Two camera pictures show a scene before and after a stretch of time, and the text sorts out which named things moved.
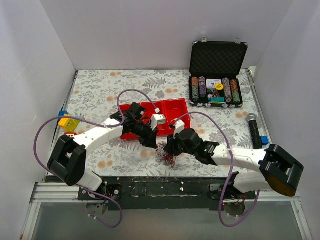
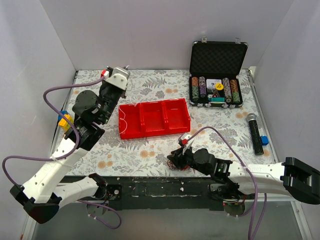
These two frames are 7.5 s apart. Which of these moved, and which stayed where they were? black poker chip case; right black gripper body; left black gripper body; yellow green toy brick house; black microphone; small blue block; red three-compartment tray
Moved: left black gripper body; right black gripper body
Stayed: red three-compartment tray; small blue block; black microphone; black poker chip case; yellow green toy brick house
